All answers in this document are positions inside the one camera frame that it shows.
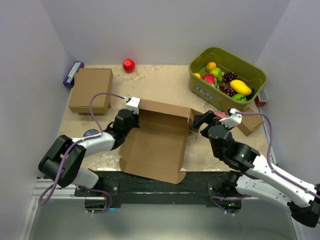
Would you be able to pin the dark purple grape bunch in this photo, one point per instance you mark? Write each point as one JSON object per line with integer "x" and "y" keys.
{"x": 230, "y": 76}

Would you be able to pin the purple white carton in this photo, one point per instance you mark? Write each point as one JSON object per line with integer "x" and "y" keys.
{"x": 68, "y": 81}

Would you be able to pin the pink notepad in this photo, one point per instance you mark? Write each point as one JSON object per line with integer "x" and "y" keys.
{"x": 221, "y": 115}

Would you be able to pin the red white carton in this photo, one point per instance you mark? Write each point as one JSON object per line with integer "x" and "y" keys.
{"x": 261, "y": 99}

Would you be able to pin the orange fruit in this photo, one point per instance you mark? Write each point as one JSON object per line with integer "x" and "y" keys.
{"x": 211, "y": 66}

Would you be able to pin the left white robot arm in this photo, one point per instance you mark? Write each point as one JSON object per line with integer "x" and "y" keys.
{"x": 62, "y": 162}

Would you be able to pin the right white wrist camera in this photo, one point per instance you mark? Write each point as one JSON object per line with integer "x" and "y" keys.
{"x": 233, "y": 118}

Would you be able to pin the red grape bunch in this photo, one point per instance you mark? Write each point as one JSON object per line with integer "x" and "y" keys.
{"x": 226, "y": 89}

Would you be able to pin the pink dragon fruit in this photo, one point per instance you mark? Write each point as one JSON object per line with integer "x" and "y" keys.
{"x": 211, "y": 80}

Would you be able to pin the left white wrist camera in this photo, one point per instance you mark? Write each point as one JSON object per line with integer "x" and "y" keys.
{"x": 132, "y": 104}

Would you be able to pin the yellow mango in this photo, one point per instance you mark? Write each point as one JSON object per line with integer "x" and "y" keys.
{"x": 240, "y": 87}

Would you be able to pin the closed brown cardboard box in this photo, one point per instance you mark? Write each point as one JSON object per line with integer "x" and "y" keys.
{"x": 89, "y": 82}

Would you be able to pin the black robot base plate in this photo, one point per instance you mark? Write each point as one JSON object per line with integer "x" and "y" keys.
{"x": 197, "y": 188}

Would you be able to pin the small yellow fruit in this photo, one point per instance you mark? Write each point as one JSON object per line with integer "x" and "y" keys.
{"x": 197, "y": 75}

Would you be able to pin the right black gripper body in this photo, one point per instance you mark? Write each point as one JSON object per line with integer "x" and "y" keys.
{"x": 216, "y": 120}

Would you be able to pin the red apple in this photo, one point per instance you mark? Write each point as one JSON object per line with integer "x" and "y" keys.
{"x": 128, "y": 65}

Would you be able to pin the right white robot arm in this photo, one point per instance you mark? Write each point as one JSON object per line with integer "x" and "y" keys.
{"x": 253, "y": 174}

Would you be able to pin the green pear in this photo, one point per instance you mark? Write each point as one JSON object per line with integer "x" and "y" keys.
{"x": 217, "y": 73}

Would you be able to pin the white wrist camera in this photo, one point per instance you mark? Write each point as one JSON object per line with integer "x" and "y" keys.
{"x": 233, "y": 118}
{"x": 132, "y": 104}

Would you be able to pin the green lime fruit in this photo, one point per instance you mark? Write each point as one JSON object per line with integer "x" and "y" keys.
{"x": 239, "y": 98}

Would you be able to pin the olive green plastic tub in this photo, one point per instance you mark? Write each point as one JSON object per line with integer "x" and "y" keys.
{"x": 251, "y": 75}

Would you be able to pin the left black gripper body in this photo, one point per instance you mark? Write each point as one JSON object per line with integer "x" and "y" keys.
{"x": 134, "y": 124}

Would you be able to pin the small brown cardboard box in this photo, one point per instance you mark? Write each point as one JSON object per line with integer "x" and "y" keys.
{"x": 250, "y": 123}

